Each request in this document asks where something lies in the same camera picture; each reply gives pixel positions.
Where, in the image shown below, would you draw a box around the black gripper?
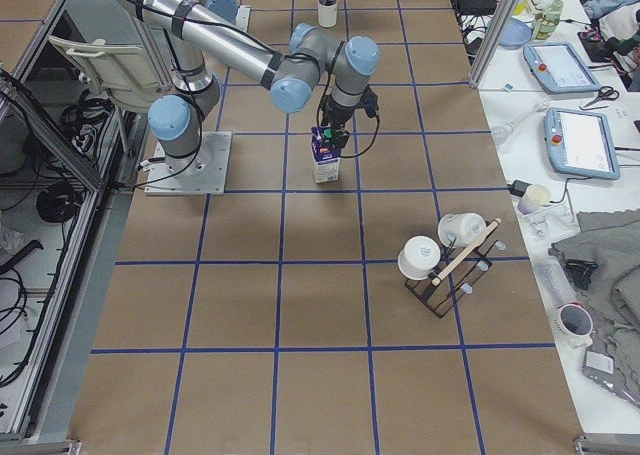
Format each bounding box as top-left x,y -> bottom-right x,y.
319,95 -> 359,158

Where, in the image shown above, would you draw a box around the blue white milk carton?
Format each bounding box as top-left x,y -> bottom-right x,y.
311,127 -> 341,184

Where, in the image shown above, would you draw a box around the white ribbed mug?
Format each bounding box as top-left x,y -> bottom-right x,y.
317,0 -> 338,28

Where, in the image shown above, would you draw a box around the white paper cup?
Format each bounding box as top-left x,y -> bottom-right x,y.
517,184 -> 551,215

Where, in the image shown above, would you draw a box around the white mug on rack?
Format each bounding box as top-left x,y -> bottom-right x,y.
438,213 -> 486,248
397,235 -> 441,281

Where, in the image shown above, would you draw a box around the light blue plate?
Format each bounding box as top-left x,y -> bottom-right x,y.
499,17 -> 532,50

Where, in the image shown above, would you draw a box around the grey office chair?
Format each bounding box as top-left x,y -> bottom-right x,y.
49,36 -> 173,113

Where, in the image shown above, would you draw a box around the green tape rolls stack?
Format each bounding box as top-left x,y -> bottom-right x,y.
532,0 -> 564,40

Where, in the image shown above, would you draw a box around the upper teach pendant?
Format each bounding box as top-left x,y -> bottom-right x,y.
522,42 -> 601,94

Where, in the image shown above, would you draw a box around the teach pendant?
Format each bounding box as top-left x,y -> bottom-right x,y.
522,42 -> 601,94
544,107 -> 620,180

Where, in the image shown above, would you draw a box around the lower teach pendant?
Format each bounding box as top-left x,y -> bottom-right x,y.
544,107 -> 620,180

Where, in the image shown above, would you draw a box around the black scissors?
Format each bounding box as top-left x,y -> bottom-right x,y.
579,85 -> 620,110

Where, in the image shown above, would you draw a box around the grey cloth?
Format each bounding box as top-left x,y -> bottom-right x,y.
549,210 -> 639,406

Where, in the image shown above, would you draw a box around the red rimmed white mug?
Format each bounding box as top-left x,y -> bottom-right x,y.
550,303 -> 594,349

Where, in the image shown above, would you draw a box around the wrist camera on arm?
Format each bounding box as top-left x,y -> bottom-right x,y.
357,86 -> 379,118

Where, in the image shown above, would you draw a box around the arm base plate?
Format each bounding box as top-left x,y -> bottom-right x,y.
143,131 -> 232,196
234,5 -> 251,32

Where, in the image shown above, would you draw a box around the aluminium frame post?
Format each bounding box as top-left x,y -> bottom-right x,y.
468,0 -> 519,89

